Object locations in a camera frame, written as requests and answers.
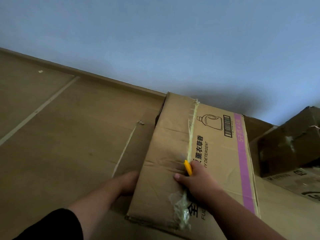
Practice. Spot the small brown cardboard scrap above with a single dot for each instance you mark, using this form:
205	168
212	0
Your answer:
141	122

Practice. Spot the person's left hand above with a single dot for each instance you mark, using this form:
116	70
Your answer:
126	183

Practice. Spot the dark crumpled cardboard box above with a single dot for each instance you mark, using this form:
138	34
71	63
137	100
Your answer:
287	147

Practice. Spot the person's right hand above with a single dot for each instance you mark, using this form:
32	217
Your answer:
201	183

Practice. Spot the purple striped cardboard detergent box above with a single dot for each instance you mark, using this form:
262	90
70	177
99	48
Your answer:
165	147

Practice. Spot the person's right forearm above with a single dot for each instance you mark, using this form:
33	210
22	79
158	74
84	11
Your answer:
237	219

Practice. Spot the person's left forearm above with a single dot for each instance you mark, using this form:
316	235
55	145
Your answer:
96	209

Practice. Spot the torn clear packing tape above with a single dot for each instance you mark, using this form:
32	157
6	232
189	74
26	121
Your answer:
182	209

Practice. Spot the yellow utility knife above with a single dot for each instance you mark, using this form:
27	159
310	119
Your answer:
188	167

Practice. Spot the person's right thumb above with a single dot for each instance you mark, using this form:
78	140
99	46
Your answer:
181	179

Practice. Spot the printed flat cardboard box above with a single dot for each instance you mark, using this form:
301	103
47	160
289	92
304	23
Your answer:
300	182

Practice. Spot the black sleeve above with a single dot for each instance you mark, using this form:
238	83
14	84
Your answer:
55	227

